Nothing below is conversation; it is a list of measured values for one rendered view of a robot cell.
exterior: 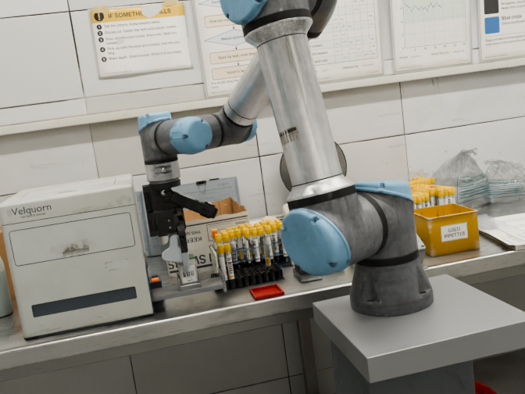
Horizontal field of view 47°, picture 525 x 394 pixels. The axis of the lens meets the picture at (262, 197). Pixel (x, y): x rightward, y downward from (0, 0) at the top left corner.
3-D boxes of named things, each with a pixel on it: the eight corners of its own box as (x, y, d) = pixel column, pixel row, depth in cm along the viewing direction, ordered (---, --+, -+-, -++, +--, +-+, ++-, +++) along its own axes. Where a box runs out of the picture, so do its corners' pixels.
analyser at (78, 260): (23, 342, 130) (-5, 204, 125) (41, 303, 157) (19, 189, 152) (166, 313, 136) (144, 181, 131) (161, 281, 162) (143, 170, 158)
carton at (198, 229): (167, 278, 164) (158, 224, 162) (162, 256, 192) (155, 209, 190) (256, 262, 169) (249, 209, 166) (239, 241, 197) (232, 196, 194)
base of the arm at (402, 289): (445, 308, 105) (439, 253, 104) (359, 322, 105) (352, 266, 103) (419, 283, 120) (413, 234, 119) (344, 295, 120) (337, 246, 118)
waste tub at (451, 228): (431, 258, 151) (427, 218, 149) (410, 246, 164) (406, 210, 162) (481, 248, 153) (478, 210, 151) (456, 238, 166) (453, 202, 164)
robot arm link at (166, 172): (176, 159, 140) (179, 161, 132) (180, 178, 141) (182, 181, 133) (144, 163, 139) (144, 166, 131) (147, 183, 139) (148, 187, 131)
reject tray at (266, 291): (255, 300, 136) (255, 297, 136) (249, 291, 143) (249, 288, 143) (284, 295, 138) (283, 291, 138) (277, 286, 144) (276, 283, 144)
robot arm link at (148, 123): (149, 112, 128) (129, 116, 134) (157, 164, 130) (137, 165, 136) (180, 109, 133) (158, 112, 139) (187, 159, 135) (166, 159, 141)
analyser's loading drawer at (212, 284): (137, 309, 135) (133, 286, 134) (137, 300, 142) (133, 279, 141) (226, 291, 139) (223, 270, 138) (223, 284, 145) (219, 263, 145)
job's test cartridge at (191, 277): (182, 289, 138) (177, 262, 137) (180, 283, 142) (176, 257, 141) (199, 285, 139) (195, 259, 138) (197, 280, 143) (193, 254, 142)
